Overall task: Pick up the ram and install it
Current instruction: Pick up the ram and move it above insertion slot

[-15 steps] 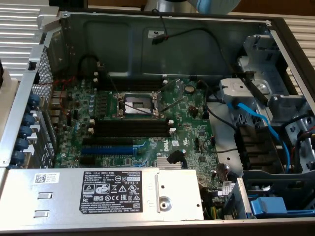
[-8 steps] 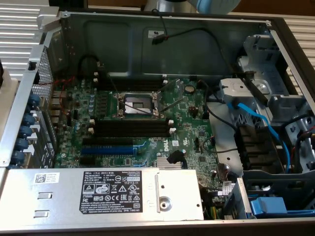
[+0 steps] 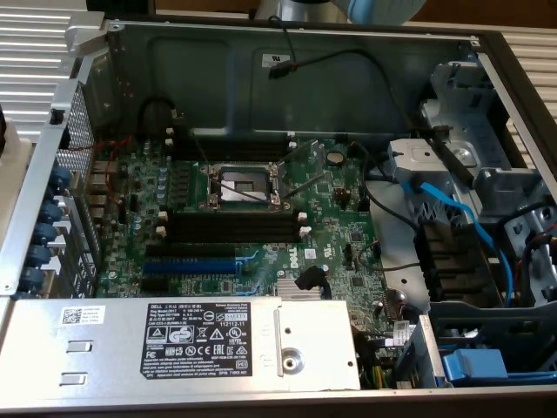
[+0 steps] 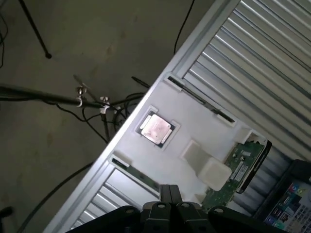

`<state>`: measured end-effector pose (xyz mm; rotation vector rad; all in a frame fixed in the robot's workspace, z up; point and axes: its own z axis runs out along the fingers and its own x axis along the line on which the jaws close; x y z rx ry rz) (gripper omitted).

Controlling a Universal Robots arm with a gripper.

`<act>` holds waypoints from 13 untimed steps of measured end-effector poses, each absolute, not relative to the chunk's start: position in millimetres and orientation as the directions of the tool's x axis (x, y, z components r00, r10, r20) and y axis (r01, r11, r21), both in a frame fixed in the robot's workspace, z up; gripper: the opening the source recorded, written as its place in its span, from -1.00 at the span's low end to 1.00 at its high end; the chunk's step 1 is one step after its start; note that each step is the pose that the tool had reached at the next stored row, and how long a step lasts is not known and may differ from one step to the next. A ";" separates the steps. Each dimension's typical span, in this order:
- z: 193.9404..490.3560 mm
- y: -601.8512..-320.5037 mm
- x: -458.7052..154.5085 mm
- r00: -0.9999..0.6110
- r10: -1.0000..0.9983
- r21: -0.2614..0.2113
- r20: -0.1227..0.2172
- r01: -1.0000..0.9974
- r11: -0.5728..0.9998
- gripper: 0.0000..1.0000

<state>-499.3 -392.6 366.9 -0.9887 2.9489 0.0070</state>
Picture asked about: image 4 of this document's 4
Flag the green graphics card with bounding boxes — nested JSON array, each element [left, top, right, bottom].
[[201, 139, 273, 213]]

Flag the silver CPU chip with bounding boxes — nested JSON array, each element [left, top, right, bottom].
[[139, 113, 174, 146]]

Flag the open PC case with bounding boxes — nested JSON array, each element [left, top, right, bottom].
[[252, 159, 311, 233]]

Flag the white fixture plate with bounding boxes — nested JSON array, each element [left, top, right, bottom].
[[106, 71, 268, 203]]

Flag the metal stand pole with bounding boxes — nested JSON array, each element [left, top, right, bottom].
[[0, 74, 151, 117]]

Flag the black tripod leg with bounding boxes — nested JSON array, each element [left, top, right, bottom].
[[18, 0, 53, 59]]

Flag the black floor cable bundle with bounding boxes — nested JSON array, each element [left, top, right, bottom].
[[82, 92, 146, 144]]

